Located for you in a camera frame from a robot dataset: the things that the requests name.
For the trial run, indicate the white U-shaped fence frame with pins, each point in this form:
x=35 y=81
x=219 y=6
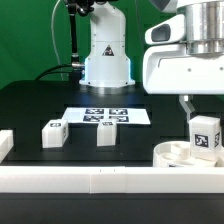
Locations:
x=93 y=180

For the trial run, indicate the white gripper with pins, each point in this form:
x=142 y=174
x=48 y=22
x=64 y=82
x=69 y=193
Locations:
x=170 y=70

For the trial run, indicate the white sheet with tags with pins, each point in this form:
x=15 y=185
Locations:
x=93 y=115

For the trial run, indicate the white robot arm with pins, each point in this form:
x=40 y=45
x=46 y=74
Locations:
x=107 y=68

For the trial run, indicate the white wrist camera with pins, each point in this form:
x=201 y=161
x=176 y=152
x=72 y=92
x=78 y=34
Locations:
x=170 y=31

